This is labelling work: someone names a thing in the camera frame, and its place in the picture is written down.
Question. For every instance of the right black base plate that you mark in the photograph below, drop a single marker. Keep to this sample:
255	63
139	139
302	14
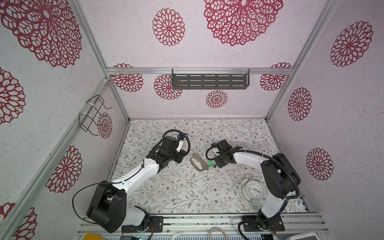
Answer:
255	223

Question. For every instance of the yellow object at bottom edge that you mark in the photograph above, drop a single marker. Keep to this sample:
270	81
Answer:
90	236

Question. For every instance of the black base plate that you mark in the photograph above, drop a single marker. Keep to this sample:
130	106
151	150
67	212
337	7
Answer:
153	224
255	223

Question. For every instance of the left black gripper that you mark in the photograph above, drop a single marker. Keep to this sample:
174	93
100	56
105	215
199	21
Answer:
181	156

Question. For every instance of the black wire wall basket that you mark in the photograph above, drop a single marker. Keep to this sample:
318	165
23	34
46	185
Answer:
89	117

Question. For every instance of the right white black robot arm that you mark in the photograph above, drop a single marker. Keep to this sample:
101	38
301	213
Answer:
281	179

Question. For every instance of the silver metal key bottle opener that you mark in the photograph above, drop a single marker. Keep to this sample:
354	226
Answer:
198	163

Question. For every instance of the white round alarm clock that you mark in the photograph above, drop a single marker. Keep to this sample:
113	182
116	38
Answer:
253	189

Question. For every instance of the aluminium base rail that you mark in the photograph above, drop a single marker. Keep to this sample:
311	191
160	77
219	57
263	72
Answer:
201	224

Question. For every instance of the white device at bottom edge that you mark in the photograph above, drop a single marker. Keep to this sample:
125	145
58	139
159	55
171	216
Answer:
304	236

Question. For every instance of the dark grey wall shelf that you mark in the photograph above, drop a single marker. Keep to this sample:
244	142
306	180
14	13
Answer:
209	81

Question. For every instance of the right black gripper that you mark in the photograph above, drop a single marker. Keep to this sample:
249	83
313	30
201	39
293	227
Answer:
217	162

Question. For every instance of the green key tag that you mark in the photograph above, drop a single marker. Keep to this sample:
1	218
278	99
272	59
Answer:
211	164

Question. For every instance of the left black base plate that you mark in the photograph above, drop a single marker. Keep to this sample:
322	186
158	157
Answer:
153	224

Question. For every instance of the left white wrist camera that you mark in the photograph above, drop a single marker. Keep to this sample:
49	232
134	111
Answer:
182	139

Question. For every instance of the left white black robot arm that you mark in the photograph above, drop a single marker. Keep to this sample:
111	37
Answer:
108	207

